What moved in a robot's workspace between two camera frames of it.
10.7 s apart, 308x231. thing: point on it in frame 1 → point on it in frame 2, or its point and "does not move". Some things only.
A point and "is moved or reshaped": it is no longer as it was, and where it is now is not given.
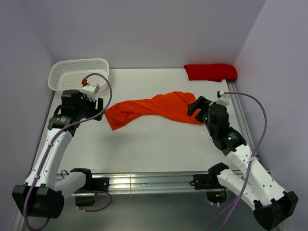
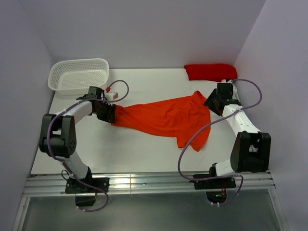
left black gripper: [83, 98] → [110, 116]
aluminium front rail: [145, 184] does not move
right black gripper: [201, 103] → [209, 101]
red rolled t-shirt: [211, 72] does not move
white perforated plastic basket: [68, 75] does not move
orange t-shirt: [173, 104] is moved or reshaped
